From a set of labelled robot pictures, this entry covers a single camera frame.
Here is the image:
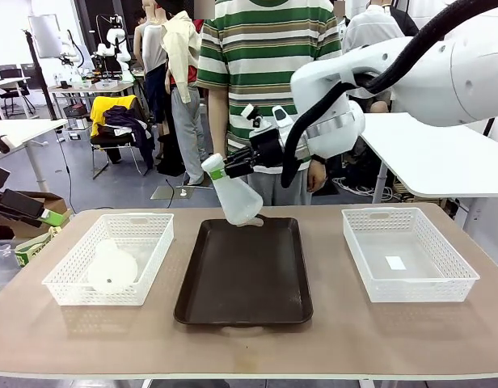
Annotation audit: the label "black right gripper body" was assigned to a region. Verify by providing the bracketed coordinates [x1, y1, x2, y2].
[249, 128, 285, 167]

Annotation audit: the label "translucent white conical flask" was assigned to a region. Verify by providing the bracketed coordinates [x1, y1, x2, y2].
[200, 153, 264, 226]
[87, 238, 139, 294]

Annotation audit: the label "person's right forearm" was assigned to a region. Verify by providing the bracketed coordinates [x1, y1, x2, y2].
[208, 87, 230, 158]

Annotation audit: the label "person's left hand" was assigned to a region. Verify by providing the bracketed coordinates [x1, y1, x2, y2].
[307, 162, 328, 193]

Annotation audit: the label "brown cardboard box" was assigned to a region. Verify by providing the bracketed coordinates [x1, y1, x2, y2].
[8, 190, 74, 244]

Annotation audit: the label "green printed carton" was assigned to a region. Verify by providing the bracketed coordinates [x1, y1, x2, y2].
[14, 226, 65, 269]

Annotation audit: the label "person in striped shirt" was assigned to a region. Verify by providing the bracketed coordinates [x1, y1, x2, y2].
[196, 0, 343, 207]

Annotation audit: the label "black red crate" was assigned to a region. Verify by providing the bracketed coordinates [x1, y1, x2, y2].
[62, 103, 91, 131]

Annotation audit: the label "dark brown plastic tray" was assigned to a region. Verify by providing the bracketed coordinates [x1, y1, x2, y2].
[173, 216, 314, 327]

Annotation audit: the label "black metal chair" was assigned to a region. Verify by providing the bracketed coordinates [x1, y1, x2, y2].
[90, 131, 150, 179]

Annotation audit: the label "black office chair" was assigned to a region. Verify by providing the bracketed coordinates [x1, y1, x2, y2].
[0, 63, 36, 118]

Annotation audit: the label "black light stand pole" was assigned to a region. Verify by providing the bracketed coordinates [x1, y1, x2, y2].
[21, 27, 58, 120]

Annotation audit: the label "yellow garment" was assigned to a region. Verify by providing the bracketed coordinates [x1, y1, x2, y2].
[90, 95, 137, 138]

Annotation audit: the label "dark clothes pile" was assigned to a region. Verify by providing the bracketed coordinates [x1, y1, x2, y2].
[103, 104, 155, 171]

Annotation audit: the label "white perforated plastic basket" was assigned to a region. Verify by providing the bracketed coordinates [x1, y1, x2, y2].
[41, 213, 175, 307]
[340, 207, 481, 304]

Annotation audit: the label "mannequin with cream shirt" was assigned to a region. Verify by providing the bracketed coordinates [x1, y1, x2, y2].
[159, 0, 212, 187]

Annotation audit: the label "background work table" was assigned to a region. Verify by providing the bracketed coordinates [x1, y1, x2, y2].
[49, 78, 137, 118]

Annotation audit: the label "mannequin with tank top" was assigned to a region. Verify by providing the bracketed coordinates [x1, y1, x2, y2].
[133, 0, 170, 135]

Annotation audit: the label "white panel on stand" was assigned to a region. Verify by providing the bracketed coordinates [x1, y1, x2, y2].
[28, 14, 65, 60]

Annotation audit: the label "mannequin with white shirt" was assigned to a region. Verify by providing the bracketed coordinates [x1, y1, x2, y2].
[340, 6, 407, 54]

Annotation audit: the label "white paper label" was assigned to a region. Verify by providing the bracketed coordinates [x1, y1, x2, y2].
[385, 255, 408, 272]

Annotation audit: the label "black hanging jacket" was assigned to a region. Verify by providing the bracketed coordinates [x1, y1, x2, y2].
[390, 6, 420, 38]

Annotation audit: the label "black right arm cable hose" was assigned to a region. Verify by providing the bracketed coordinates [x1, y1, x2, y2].
[280, 0, 473, 189]

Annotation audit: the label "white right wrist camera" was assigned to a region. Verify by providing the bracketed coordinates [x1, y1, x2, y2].
[240, 103, 272, 137]

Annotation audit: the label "silver floor base plate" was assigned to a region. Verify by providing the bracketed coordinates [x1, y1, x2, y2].
[150, 177, 214, 201]

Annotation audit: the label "white floor cables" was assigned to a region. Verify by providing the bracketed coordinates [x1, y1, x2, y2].
[331, 175, 395, 200]

